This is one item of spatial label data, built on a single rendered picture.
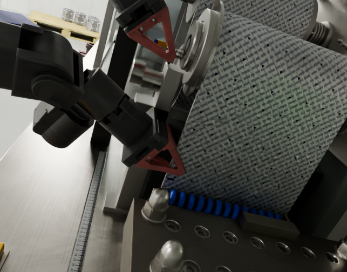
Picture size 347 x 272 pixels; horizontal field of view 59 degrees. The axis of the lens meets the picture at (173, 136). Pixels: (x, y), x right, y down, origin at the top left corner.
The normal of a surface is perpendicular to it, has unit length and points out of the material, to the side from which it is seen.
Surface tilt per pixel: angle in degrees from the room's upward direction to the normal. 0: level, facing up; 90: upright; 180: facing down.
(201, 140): 90
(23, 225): 0
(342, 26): 90
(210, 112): 90
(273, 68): 78
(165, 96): 90
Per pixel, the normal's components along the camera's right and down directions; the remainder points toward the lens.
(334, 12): -0.94, -0.25
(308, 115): 0.08, 0.44
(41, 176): 0.32, -0.86
